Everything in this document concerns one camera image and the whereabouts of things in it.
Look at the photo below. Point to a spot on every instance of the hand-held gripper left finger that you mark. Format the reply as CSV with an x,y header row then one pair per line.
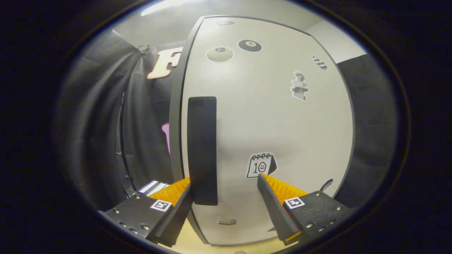
x,y
176,218

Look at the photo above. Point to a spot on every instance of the grey cabinet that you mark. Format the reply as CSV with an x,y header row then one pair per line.
x,y
175,116

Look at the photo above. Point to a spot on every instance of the black backdrop cloth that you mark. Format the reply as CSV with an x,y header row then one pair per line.
x,y
95,123

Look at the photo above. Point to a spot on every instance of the white cabinet door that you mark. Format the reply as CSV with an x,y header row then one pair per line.
x,y
254,116

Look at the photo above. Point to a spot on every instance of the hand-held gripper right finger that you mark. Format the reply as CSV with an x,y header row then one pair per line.
x,y
275,208

